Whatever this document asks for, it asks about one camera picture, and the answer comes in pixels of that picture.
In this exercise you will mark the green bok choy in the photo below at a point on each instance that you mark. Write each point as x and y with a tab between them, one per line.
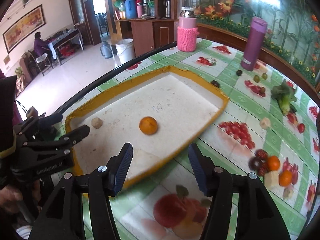
285	94

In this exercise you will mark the red jujube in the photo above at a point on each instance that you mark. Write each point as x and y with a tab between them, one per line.
261	154
263	169

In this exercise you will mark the green grape left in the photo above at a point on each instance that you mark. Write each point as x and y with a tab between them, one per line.
256	79

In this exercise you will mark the purple thermos bottle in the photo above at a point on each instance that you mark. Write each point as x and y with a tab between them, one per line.
257	31

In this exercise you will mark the brownish grape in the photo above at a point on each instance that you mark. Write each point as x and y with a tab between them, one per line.
262	90

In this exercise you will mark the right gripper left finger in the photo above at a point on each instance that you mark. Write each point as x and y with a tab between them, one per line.
62	215

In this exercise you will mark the framed wall painting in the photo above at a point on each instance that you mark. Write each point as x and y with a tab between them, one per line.
23	27

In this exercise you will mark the seated person in purple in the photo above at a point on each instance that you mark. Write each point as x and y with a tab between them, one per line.
41	47

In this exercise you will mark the small beige piece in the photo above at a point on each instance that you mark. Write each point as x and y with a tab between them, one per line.
288	193
96	123

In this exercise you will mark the dark purple plum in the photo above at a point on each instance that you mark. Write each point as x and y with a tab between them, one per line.
255	164

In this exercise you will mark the pink bottle on cabinet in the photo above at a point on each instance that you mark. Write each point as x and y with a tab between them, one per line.
140	10

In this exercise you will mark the person's hand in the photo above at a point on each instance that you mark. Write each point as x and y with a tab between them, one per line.
9	197

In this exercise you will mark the pink jar knitted sleeve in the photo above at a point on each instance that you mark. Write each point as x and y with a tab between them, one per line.
187	30

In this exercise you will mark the cherry tomato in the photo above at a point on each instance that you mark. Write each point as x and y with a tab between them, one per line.
301	128

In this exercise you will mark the blue thermos jug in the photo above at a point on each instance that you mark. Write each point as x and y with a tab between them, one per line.
130	9

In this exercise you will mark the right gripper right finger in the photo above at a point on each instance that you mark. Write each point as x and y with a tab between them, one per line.
258	215

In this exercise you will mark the orange mandarin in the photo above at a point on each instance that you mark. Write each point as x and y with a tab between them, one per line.
148	125
285	178
273	163

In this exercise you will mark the metal kettle on floor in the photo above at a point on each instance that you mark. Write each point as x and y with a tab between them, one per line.
106	50

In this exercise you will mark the white foam tray yellow tape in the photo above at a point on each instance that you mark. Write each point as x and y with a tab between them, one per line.
159	113

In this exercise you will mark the dark passion fruit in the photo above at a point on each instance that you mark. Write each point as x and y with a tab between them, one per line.
215	83

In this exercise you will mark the white plastic bucket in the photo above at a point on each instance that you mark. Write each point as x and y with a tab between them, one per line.
125	50

